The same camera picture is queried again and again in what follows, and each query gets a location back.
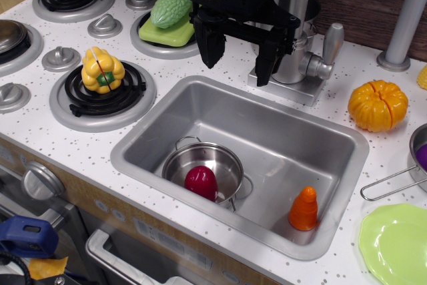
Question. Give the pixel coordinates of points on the yellow toy corn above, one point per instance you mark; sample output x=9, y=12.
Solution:
x=422, y=78

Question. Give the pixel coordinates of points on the grey oven dial knob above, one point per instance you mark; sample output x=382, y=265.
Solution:
x=40, y=183

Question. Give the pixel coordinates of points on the yellow toy bell pepper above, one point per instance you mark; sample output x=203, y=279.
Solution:
x=101, y=72

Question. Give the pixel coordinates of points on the blue clamp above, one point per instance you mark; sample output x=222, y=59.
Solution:
x=28, y=237

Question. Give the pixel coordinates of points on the back left black burner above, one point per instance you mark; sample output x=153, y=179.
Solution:
x=70, y=11

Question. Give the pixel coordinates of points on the orange toy carrot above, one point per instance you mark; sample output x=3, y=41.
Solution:
x=304, y=210

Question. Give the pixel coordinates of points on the steel saucepan with wire handle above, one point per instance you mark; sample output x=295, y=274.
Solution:
x=418, y=174

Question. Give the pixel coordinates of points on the grey stove knob back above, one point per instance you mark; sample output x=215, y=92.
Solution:
x=140, y=5

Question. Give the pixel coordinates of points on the black burner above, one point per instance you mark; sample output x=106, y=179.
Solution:
x=80, y=109
x=70, y=11

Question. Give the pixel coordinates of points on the front right black burner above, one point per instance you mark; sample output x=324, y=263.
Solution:
x=80, y=109

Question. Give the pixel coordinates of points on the grey stove knob front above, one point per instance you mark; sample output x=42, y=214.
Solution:
x=61, y=59

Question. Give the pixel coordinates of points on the steel pan on left burner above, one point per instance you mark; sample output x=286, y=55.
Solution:
x=14, y=38

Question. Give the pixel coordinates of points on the grey stove knob middle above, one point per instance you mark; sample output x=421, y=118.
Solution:
x=104, y=27

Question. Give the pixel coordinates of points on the purple toy vegetable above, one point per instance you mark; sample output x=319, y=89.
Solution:
x=421, y=156

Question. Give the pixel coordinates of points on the light green round plate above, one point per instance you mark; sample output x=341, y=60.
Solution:
x=392, y=241

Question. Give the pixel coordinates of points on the grey toy sink basin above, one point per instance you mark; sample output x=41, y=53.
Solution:
x=279, y=175

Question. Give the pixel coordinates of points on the grey stove knob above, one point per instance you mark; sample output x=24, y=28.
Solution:
x=104, y=27
x=140, y=5
x=61, y=59

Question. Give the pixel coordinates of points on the light green square plate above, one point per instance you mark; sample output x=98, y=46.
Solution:
x=176, y=36

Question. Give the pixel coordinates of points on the silver faucet lever handle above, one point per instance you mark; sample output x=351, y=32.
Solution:
x=322, y=66

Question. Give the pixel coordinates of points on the dark red toy vegetable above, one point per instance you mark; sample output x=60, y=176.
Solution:
x=202, y=181

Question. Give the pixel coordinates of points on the grey vertical post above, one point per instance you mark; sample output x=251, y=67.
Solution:
x=395, y=58

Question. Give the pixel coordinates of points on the grey stove knob left edge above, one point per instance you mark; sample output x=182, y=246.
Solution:
x=13, y=97

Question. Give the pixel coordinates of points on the grey oven door handle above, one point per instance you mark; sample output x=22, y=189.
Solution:
x=95, y=249

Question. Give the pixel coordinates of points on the green toy bitter gourd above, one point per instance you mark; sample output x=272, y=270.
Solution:
x=166, y=13

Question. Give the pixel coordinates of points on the orange toy pumpkin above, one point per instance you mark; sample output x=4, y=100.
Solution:
x=378, y=106

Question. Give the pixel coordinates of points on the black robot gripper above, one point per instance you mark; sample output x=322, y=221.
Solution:
x=261, y=22

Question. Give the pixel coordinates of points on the yellow tape piece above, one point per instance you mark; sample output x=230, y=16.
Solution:
x=40, y=268

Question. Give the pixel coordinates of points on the small steel pot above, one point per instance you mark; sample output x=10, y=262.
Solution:
x=190, y=152

